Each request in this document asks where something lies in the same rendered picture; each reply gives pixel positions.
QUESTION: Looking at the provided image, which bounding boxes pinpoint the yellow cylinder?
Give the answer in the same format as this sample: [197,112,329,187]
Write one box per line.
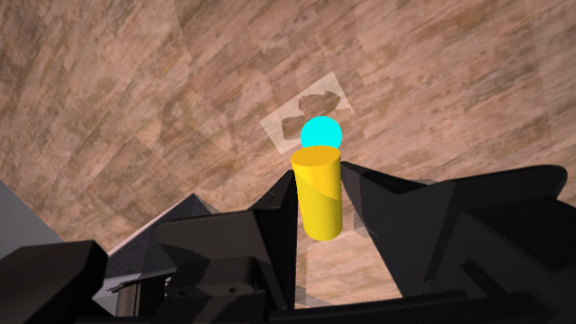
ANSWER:
[291,145,342,241]

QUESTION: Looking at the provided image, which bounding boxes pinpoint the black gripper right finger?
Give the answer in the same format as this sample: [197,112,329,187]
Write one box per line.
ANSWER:
[341,161,568,298]

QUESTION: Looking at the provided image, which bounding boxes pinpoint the cyan circle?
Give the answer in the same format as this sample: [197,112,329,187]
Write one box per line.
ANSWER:
[301,116,342,149]

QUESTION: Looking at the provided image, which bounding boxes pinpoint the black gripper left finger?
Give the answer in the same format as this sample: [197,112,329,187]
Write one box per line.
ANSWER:
[156,169,298,311]

